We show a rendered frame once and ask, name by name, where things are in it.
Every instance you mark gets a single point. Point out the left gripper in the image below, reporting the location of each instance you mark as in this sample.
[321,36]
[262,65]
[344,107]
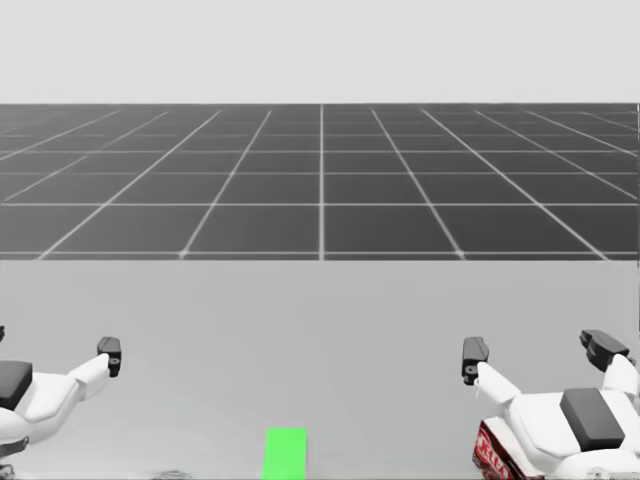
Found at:
[45,395]

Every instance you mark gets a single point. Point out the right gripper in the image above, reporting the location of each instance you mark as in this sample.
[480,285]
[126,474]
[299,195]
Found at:
[545,425]

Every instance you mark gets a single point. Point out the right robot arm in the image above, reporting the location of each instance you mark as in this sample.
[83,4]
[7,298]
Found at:
[605,467]

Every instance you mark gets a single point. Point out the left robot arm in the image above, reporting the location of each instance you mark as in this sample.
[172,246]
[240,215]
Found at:
[11,430]

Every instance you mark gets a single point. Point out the red and white carton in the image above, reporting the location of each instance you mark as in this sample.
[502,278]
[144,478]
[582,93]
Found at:
[492,450]

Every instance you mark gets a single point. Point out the green pad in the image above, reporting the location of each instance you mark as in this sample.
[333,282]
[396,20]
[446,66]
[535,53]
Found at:
[284,452]

